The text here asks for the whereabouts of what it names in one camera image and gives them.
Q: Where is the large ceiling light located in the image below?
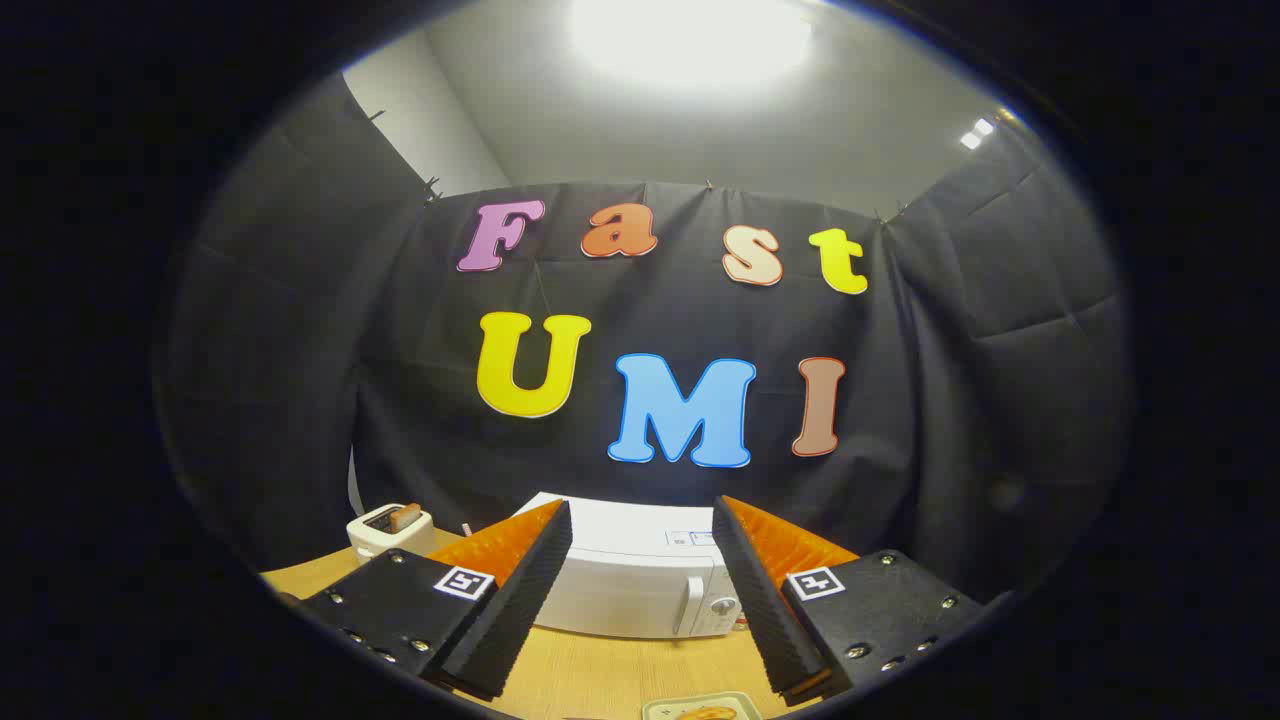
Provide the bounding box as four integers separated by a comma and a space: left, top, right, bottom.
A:
565, 0, 816, 91

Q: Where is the white microwave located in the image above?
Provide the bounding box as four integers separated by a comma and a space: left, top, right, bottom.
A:
510, 492, 746, 641

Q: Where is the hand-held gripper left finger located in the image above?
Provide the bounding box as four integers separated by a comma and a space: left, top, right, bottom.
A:
297, 499, 574, 701

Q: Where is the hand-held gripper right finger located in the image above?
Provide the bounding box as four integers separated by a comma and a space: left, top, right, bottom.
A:
712, 495, 986, 707

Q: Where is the white toaster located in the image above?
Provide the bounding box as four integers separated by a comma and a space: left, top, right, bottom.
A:
347, 503, 437, 563

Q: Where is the small cream square plate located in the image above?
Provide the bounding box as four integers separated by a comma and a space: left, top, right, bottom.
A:
642, 692, 763, 720

